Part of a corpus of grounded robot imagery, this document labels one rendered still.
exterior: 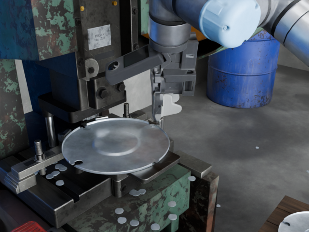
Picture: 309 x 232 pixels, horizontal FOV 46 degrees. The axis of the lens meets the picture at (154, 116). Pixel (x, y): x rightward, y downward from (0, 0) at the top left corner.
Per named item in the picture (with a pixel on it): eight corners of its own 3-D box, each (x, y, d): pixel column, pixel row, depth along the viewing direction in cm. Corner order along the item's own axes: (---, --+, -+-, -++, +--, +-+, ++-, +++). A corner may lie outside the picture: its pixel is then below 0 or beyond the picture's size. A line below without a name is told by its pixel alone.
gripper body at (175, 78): (193, 99, 71) (200, 47, 63) (149, 101, 70) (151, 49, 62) (187, 75, 77) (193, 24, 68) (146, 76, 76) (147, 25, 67)
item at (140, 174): (180, 197, 99) (182, 154, 93) (145, 223, 89) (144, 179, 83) (118, 162, 114) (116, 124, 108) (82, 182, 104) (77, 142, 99)
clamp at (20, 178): (71, 166, 102) (68, 134, 98) (16, 194, 91) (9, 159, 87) (59, 158, 106) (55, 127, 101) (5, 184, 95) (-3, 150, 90)
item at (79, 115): (128, 108, 106) (128, 91, 104) (72, 133, 93) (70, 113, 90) (94, 94, 116) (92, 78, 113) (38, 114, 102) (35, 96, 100)
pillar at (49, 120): (58, 145, 107) (52, 101, 101) (51, 148, 105) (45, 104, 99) (54, 142, 108) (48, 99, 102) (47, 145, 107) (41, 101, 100)
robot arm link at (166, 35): (150, 26, 59) (146, 2, 65) (149, 50, 62) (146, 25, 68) (196, 25, 60) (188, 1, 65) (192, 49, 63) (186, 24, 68)
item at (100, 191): (174, 155, 118) (174, 140, 116) (56, 229, 88) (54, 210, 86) (112, 127, 136) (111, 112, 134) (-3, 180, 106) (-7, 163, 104)
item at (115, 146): (191, 142, 100) (191, 139, 99) (112, 190, 80) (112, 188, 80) (119, 111, 117) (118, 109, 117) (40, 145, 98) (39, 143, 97)
